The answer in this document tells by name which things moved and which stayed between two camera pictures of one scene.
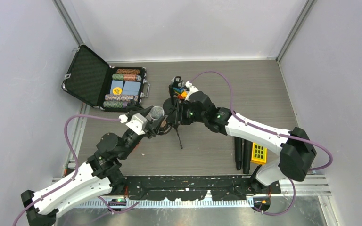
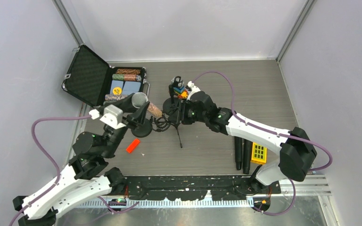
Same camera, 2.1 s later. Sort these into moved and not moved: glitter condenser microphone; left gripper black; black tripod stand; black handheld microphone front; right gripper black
Moved: left gripper black; glitter condenser microphone
Not moved: black tripod stand; black handheld microphone front; right gripper black
